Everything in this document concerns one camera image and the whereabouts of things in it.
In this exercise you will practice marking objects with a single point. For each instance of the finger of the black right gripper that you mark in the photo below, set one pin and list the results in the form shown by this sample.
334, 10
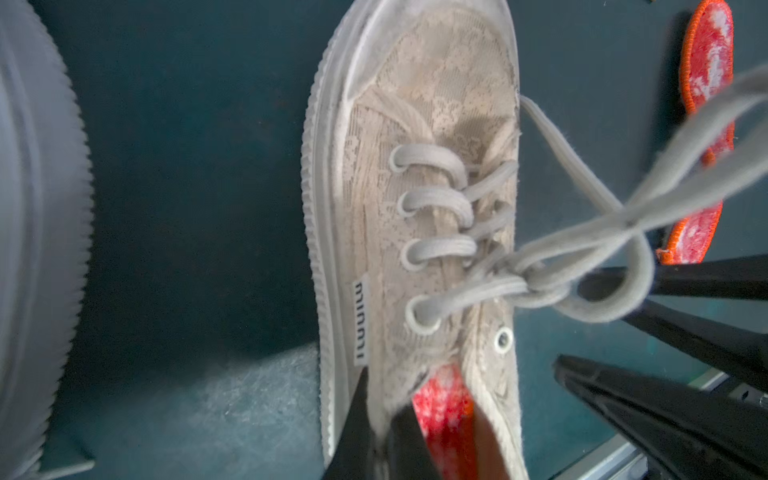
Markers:
737, 352
742, 278

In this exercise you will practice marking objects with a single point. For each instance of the beige lace sneaker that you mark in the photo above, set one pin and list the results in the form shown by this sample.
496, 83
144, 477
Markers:
409, 181

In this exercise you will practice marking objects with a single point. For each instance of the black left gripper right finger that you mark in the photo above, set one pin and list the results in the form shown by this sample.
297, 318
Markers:
687, 433

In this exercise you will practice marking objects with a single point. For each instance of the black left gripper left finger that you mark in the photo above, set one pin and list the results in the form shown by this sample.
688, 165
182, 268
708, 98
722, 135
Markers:
402, 455

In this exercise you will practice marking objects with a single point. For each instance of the white sneaker front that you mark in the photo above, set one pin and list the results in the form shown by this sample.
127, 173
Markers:
46, 227

